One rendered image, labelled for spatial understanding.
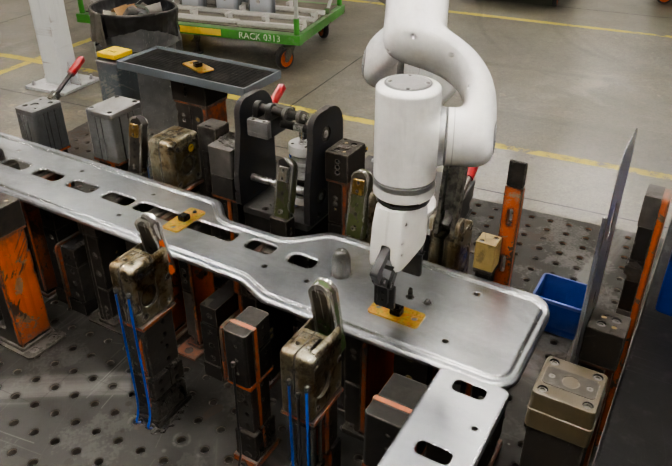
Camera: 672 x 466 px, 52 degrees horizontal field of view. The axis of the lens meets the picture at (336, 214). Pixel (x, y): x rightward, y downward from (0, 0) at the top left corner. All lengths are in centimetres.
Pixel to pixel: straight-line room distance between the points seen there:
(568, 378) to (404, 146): 35
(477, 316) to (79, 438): 74
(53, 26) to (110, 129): 353
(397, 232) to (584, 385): 30
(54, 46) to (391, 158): 432
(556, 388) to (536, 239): 100
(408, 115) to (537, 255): 100
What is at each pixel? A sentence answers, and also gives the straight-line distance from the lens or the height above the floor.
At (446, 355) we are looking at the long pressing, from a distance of 101.
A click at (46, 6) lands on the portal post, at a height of 56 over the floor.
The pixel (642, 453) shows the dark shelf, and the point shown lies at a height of 103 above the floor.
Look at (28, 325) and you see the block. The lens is 156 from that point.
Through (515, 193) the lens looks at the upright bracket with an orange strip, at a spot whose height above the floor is 114.
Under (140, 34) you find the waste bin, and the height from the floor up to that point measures 61.
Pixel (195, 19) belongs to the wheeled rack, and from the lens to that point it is 554.
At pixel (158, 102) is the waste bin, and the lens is 417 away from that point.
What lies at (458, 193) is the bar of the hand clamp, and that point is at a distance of 114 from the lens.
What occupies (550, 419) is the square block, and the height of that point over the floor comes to 103.
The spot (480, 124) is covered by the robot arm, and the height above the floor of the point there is 133.
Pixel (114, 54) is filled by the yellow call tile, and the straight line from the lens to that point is 177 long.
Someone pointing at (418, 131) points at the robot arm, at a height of 132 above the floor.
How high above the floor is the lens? 167
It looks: 30 degrees down
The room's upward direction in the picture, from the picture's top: straight up
